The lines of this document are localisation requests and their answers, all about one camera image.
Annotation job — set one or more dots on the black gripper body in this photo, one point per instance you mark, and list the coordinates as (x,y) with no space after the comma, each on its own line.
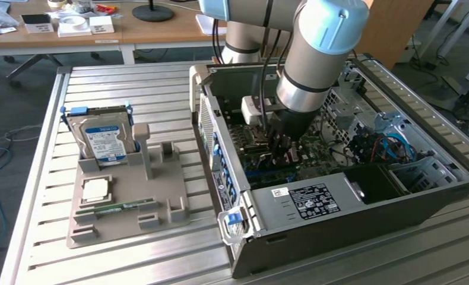
(293,124)

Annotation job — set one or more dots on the graphics card with metal bracket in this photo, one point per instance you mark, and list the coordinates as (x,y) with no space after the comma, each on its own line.
(266,163)

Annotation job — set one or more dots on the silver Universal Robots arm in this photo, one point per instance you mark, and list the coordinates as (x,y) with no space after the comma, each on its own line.
(317,44)

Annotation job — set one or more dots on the green motherboard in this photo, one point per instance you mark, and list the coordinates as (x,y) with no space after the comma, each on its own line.
(317,148)

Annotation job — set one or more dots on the CPU socket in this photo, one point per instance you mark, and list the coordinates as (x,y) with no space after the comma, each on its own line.
(259,135)

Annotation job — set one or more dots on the silver chipset heatsink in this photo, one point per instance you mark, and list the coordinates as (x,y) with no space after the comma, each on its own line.
(311,173)

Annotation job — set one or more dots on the blue expansion slot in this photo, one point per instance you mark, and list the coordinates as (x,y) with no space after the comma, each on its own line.
(251,173)

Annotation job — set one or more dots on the perforated silver disk bay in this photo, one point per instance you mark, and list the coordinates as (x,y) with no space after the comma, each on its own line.
(345,115)

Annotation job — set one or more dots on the grey power supply unit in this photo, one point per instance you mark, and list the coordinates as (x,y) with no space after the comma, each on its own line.
(274,210)

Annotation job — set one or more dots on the black plastic shroud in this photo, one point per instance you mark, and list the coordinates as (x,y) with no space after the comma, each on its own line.
(377,184)

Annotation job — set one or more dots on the black open PC case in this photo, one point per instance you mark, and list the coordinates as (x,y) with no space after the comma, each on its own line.
(337,237)

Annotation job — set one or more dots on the slotted silver disk bay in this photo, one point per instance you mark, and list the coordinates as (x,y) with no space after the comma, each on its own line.
(424,175)

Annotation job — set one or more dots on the white paper stack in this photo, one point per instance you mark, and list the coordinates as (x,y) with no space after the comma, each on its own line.
(207,26)

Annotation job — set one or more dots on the grey parts rack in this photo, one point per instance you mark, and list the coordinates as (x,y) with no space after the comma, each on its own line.
(127,184)

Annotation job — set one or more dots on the wooden cabinet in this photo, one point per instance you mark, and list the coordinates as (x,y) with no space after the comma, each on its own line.
(397,29)

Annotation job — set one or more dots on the hard disk with blue carrier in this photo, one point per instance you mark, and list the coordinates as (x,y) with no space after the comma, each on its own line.
(100,139)

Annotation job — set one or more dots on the green RAM stick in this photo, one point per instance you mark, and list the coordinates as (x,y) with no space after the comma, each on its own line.
(112,207)

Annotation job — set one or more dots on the silver CPU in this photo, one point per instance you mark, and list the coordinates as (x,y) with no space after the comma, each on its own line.
(96,190)

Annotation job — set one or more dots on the black round lamp base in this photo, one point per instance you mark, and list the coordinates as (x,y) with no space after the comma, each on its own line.
(154,13)

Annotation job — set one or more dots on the plain white box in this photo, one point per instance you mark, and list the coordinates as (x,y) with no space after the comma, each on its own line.
(100,25)

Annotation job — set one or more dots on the red small item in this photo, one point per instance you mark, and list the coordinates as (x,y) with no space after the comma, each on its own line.
(106,9)

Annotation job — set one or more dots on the white boxes on desk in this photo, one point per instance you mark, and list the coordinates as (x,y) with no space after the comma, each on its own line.
(74,25)

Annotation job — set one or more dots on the white box with black top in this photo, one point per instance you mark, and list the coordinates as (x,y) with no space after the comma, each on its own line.
(38,23)

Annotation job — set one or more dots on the wooden desk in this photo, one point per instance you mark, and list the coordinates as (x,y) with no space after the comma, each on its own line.
(20,41)

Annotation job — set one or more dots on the white paper card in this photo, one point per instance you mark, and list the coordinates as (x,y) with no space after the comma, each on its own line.
(0,30)

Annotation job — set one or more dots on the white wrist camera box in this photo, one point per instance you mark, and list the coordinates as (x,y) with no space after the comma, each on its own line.
(255,110)

